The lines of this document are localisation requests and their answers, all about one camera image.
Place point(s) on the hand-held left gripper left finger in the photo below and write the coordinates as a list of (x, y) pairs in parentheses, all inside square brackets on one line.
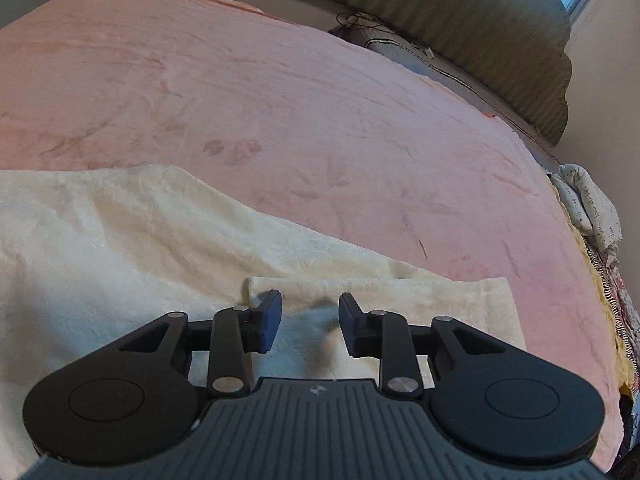
[(270, 320)]

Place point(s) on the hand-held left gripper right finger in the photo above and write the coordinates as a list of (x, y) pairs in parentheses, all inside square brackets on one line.
[(350, 325)]

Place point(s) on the cream white blanket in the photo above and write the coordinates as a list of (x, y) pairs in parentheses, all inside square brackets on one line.
[(125, 240)]

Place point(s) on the pink floral blanket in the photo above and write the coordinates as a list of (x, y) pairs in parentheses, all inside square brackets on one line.
[(300, 110)]

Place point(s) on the yellow cloth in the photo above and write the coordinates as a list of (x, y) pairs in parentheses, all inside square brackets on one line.
[(602, 285)]

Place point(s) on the white printed cloth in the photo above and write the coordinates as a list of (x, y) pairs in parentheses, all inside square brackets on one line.
[(590, 205)]

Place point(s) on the striped dark cloth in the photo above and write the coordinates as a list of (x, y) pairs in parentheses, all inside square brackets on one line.
[(622, 300)]

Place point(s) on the green padded headboard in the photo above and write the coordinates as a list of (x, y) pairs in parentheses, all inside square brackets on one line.
[(450, 20)]

